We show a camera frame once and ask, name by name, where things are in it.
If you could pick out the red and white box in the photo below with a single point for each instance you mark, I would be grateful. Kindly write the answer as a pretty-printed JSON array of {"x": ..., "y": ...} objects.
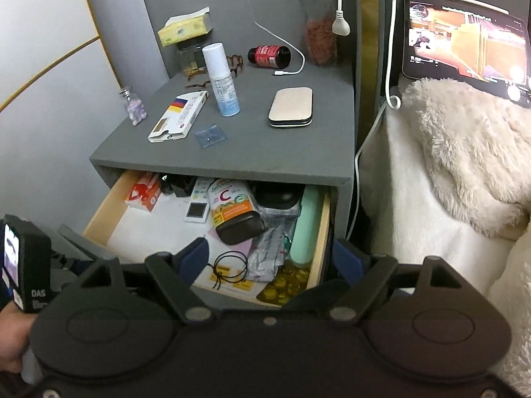
[{"x": 145, "y": 192}]

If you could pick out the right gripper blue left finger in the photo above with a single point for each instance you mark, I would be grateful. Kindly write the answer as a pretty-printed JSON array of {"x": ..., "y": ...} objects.
[{"x": 191, "y": 261}]

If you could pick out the white fluffy blanket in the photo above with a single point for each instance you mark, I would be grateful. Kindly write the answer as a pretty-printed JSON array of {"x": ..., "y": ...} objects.
[{"x": 448, "y": 174}]

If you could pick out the glass bottle of pink tablets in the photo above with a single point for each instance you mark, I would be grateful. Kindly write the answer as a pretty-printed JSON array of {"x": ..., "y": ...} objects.
[{"x": 133, "y": 105}]

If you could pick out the grey nightstand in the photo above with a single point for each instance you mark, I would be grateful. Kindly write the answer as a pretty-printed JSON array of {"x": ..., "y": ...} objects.
[{"x": 321, "y": 153}]

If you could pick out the white thermometer device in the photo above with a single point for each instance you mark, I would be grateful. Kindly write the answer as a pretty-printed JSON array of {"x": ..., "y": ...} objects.
[{"x": 199, "y": 205}]

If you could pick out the white lamp cable plug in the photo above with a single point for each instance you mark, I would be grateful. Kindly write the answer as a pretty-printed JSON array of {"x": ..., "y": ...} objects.
[{"x": 373, "y": 49}]

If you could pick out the silver foil blister pack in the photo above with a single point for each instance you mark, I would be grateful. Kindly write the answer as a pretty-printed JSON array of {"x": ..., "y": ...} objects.
[{"x": 269, "y": 251}]

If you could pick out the red label dark bottle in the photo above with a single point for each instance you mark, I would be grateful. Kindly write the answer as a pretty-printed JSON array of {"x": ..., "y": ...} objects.
[{"x": 270, "y": 56}]

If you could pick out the left hand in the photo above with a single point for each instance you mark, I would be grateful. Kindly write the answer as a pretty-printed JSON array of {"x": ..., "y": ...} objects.
[{"x": 15, "y": 327}]

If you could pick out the glass jar black lid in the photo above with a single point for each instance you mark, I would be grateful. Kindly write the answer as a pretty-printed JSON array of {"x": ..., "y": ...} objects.
[{"x": 190, "y": 57}]

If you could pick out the brown hair claw clip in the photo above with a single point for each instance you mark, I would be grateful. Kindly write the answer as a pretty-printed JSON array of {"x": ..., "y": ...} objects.
[{"x": 233, "y": 66}]

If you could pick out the white medicine box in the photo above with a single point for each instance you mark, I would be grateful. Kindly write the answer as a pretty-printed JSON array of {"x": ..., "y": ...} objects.
[{"x": 180, "y": 115}]

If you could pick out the vitamin C bottle black cap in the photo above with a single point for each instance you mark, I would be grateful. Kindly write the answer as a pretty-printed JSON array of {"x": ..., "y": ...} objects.
[{"x": 235, "y": 214}]

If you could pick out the white spray bottle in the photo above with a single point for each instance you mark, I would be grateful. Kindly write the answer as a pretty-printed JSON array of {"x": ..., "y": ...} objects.
[{"x": 223, "y": 88}]

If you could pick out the tablet with lit screen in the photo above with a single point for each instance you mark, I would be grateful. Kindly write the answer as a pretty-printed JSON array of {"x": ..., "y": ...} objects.
[{"x": 470, "y": 42}]

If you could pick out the mint green case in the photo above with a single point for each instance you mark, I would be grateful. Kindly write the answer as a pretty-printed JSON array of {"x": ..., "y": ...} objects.
[{"x": 307, "y": 227}]

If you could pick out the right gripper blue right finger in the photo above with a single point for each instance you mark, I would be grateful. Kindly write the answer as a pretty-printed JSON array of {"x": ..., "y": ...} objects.
[{"x": 351, "y": 263}]

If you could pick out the bag of red berries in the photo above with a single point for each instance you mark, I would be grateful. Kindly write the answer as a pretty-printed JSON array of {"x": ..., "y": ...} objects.
[{"x": 320, "y": 41}]

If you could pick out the small blue plastic bag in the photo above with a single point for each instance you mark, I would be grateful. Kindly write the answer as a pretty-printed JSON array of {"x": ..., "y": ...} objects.
[{"x": 208, "y": 137}]

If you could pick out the beige case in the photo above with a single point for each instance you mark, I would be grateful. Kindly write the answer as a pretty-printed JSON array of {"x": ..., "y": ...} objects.
[{"x": 291, "y": 108}]

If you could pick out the yellow tissue box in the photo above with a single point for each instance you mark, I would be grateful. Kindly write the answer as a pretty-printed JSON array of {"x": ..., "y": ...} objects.
[{"x": 184, "y": 27}]

